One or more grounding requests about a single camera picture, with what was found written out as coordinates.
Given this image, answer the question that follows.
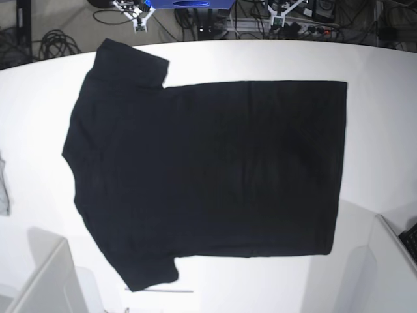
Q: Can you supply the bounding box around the white power strip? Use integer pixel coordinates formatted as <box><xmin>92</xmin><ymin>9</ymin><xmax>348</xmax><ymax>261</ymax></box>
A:
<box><xmin>222</xmin><ymin>17</ymin><xmax>340</xmax><ymax>36</ymax></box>

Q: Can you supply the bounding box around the grey cloth at left edge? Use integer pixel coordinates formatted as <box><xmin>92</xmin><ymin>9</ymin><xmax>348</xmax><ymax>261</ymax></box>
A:
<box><xmin>0</xmin><ymin>158</ymin><xmax>10</xmax><ymax>216</ymax></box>

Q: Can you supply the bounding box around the coiled black cable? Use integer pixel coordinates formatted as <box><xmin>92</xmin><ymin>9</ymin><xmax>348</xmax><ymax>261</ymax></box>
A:
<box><xmin>38</xmin><ymin>29</ymin><xmax>82</xmax><ymax>59</ymax></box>

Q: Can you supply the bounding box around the black keyboard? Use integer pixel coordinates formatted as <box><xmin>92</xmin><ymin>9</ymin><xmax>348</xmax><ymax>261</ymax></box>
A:
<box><xmin>399</xmin><ymin>224</ymin><xmax>417</xmax><ymax>262</ymax></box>

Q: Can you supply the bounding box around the white partition panel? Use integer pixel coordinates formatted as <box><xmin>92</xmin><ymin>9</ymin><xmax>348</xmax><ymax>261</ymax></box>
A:
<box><xmin>333</xmin><ymin>215</ymin><xmax>416</xmax><ymax>312</ymax></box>
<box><xmin>5</xmin><ymin>228</ymin><xmax>89</xmax><ymax>312</ymax></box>

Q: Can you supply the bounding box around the white partition panel left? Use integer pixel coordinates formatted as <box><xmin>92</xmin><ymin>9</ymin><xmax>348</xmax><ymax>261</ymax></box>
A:
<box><xmin>5</xmin><ymin>228</ymin><xmax>89</xmax><ymax>312</ymax></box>

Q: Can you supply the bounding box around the white partition panel right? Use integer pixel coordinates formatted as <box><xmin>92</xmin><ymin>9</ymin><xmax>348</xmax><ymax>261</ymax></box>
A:
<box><xmin>333</xmin><ymin>215</ymin><xmax>416</xmax><ymax>312</ymax></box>

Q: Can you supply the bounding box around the blue box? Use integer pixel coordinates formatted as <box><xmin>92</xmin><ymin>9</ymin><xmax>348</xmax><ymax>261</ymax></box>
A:
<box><xmin>151</xmin><ymin>0</ymin><xmax>235</xmax><ymax>9</ymax></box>

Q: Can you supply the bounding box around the black T-shirt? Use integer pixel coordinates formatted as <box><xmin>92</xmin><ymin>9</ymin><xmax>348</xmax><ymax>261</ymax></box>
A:
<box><xmin>62</xmin><ymin>39</ymin><xmax>347</xmax><ymax>291</ymax></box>

